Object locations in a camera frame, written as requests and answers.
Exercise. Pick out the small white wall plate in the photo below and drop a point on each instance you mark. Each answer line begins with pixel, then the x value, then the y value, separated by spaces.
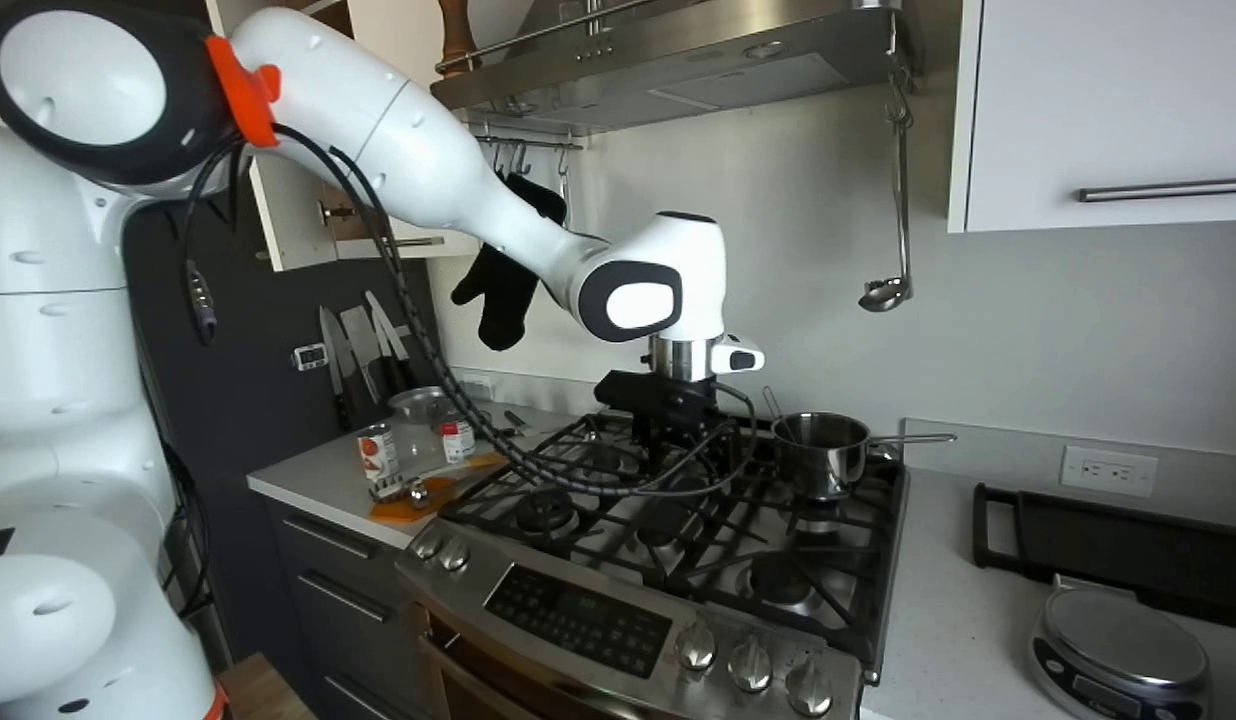
pixel 309 357

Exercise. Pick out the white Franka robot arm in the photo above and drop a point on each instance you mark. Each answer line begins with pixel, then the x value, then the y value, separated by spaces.
pixel 416 147

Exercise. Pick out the stainless steel gas range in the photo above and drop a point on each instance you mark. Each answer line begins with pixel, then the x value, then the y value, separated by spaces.
pixel 577 621

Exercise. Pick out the dark grey refrigerator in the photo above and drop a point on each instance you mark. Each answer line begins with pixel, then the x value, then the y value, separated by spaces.
pixel 242 400

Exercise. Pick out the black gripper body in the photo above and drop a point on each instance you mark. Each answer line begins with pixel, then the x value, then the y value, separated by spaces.
pixel 670 405

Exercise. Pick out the wall knife rack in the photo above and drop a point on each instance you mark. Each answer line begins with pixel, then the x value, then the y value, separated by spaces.
pixel 361 340

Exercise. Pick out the white wall cabinet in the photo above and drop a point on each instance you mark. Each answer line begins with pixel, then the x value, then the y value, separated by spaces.
pixel 296 215
pixel 1099 93

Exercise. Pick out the black oven mitt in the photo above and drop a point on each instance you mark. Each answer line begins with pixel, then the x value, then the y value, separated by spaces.
pixel 496 307

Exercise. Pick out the hanging steel ladle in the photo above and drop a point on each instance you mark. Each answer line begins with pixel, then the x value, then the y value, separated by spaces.
pixel 886 295

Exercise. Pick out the tomato label tin can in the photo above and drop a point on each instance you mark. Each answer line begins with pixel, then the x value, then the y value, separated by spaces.
pixel 377 460

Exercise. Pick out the small black pot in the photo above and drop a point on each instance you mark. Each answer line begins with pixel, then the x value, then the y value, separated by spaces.
pixel 820 452

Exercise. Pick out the round silver kitchen scale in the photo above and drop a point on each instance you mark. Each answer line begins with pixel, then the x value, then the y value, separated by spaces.
pixel 1120 644

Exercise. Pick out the orange hexagonal trivet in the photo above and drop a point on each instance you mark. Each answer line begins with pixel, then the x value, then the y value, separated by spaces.
pixel 423 501

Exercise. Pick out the red white soup can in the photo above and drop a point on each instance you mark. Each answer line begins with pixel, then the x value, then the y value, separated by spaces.
pixel 457 440

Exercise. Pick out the stainless steel range hood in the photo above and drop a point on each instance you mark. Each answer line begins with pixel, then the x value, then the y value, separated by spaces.
pixel 750 52

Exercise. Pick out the white wall outlet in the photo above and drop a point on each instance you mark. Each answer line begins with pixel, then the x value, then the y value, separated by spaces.
pixel 1111 470

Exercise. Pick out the silver stove knob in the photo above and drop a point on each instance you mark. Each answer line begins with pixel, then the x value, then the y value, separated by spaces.
pixel 812 688
pixel 457 557
pixel 698 655
pixel 750 671
pixel 431 545

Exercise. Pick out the dark grey lower cabinet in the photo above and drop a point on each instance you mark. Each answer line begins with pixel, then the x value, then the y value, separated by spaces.
pixel 339 612

